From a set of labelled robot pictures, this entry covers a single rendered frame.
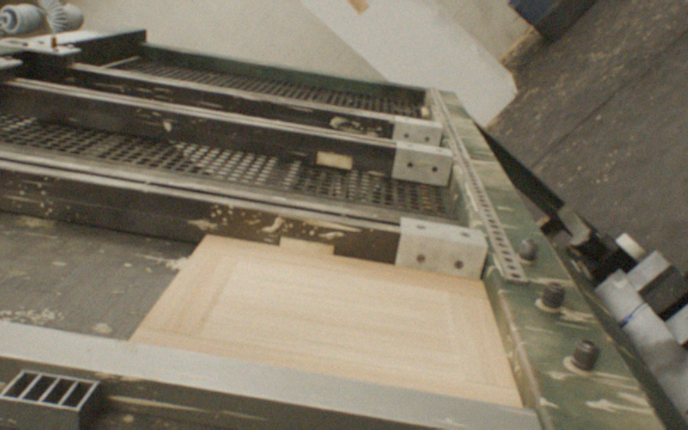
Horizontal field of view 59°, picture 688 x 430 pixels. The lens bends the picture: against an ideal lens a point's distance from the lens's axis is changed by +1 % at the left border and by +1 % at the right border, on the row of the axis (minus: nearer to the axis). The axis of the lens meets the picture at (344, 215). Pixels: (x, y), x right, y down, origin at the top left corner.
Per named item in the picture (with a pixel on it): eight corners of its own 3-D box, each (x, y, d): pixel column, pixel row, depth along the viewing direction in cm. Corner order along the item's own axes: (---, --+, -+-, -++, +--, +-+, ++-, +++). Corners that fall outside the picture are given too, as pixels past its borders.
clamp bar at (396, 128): (438, 155, 157) (457, 63, 149) (-9, 82, 159) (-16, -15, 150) (435, 146, 167) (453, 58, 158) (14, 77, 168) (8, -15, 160)
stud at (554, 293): (562, 312, 75) (568, 291, 74) (542, 309, 75) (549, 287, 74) (556, 302, 77) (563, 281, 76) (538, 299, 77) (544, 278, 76)
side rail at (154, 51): (420, 119, 231) (426, 90, 227) (138, 72, 232) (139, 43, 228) (419, 114, 238) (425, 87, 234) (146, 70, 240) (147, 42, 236)
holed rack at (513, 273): (527, 286, 80) (528, 281, 80) (505, 281, 81) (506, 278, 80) (436, 89, 234) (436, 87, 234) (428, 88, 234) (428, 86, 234)
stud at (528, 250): (536, 264, 88) (541, 245, 87) (519, 260, 88) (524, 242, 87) (533, 256, 90) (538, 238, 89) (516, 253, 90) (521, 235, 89)
